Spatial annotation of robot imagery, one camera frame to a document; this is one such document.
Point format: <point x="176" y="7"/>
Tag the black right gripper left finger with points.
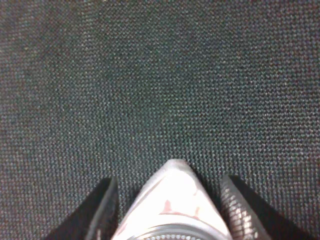
<point x="95" y="219"/>

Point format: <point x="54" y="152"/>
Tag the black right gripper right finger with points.
<point x="249" y="217"/>

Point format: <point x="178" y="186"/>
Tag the glass jar of pink candies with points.
<point x="173" y="205"/>

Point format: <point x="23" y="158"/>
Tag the black table cloth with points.
<point x="96" y="88"/>

